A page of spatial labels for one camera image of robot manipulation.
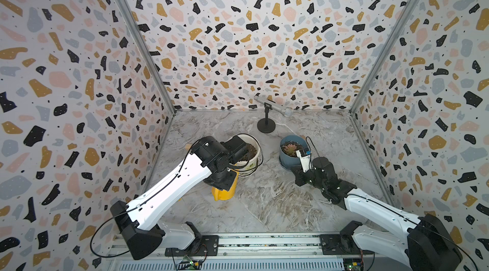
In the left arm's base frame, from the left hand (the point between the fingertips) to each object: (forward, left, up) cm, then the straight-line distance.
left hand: (225, 184), depth 68 cm
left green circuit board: (-21, +16, -23) cm, 35 cm away
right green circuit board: (-23, -47, -23) cm, 57 cm away
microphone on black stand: (+46, -19, -21) cm, 54 cm away
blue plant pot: (+17, -28, -14) cm, 36 cm away
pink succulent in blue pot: (+23, -28, -12) cm, 39 cm away
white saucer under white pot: (+21, -14, -21) cm, 32 cm away
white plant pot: (+22, -11, -12) cm, 28 cm away
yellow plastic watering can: (-2, +2, -5) cm, 5 cm away
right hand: (+11, -27, -10) cm, 31 cm away
